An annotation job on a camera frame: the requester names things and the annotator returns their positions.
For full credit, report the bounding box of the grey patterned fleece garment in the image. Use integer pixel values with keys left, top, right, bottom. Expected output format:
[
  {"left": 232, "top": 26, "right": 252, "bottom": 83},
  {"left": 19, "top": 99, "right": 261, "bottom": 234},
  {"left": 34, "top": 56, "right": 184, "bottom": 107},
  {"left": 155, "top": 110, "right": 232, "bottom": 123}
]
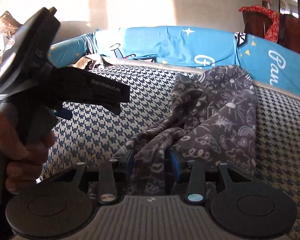
[{"left": 116, "top": 65, "right": 257, "bottom": 195}]

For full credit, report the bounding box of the person's left hand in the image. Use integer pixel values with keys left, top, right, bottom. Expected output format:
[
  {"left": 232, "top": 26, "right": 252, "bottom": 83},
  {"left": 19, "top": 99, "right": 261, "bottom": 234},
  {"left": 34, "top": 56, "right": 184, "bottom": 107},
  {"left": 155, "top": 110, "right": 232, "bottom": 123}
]
[{"left": 0, "top": 113, "right": 55, "bottom": 194}]

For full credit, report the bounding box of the houndstooth sofa cushion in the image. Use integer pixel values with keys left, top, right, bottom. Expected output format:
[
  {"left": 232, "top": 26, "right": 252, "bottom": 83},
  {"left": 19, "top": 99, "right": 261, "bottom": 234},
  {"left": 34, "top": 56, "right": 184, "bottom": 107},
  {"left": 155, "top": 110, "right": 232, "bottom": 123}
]
[{"left": 41, "top": 65, "right": 300, "bottom": 239}]

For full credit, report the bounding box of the blue cartoon print pillow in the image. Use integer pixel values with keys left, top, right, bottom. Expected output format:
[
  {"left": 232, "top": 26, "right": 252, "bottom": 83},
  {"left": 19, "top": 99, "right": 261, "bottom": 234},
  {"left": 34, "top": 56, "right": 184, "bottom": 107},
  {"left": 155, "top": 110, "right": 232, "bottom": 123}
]
[{"left": 47, "top": 26, "right": 300, "bottom": 96}]

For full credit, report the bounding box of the red floral cloth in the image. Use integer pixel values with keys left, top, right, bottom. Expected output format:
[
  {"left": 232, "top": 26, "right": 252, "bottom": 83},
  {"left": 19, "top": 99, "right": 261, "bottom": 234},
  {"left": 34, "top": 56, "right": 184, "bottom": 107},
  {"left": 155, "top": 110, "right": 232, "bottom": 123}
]
[{"left": 239, "top": 5, "right": 280, "bottom": 43}]

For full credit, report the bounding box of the dark wooden chair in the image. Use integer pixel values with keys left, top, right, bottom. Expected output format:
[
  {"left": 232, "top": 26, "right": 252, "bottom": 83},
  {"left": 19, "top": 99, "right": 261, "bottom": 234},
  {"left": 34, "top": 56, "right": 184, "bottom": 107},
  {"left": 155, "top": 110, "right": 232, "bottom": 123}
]
[
  {"left": 242, "top": 11, "right": 273, "bottom": 38},
  {"left": 277, "top": 14, "right": 300, "bottom": 54}
]

